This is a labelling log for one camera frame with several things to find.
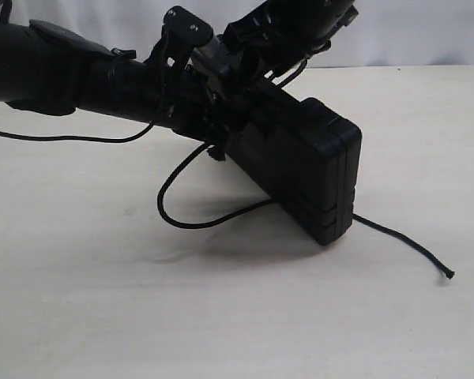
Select thin black left cable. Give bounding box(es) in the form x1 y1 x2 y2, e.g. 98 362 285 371
0 122 155 144

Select white backdrop curtain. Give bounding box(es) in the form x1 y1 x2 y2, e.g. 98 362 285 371
10 0 474 68

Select black braided rope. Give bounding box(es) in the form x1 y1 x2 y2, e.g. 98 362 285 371
157 142 456 280

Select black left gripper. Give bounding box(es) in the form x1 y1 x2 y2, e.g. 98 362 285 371
148 64 252 160

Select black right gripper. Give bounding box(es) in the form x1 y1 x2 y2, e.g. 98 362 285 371
223 0 359 79

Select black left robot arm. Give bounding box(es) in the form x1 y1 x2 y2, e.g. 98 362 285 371
0 20 250 146

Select black plastic carry case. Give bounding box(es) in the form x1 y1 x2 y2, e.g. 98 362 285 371
225 84 363 246

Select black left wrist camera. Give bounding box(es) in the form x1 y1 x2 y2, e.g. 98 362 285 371
144 6 242 80

